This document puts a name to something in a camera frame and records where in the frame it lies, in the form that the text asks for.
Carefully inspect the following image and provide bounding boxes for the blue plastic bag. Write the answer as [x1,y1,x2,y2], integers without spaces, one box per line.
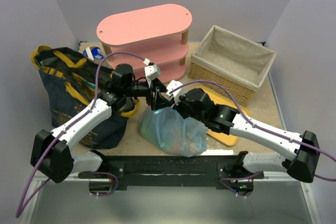
[139,107,208,157]

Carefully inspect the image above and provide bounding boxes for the dark denim tote bag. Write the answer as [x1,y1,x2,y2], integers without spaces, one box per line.
[30,46,140,150]

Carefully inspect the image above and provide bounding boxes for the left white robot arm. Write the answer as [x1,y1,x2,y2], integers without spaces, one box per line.
[30,62,169,183]

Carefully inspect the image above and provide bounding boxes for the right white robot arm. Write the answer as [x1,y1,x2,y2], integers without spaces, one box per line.
[168,88,320,183]

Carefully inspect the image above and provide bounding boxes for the yellow tray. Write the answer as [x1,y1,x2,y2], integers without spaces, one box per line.
[198,86,238,146]

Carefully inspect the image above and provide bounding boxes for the pink three-tier shelf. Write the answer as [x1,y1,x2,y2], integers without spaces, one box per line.
[97,4,192,83]

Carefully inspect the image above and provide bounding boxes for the blue white can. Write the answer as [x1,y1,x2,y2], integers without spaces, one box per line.
[82,46,104,61]

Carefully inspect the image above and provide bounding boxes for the wicker basket with liner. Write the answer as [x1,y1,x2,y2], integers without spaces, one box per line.
[188,25,276,106]

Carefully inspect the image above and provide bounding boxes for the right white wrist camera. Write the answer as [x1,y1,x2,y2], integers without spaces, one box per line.
[165,80,187,105]

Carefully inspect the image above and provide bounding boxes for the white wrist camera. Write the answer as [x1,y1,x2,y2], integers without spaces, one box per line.
[165,80,187,105]
[143,58,161,82]

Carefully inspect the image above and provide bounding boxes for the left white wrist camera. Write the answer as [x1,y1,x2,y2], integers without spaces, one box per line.
[143,58,161,82]

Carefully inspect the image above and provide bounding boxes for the black base frame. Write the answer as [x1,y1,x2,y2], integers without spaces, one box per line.
[79,151,264,196]

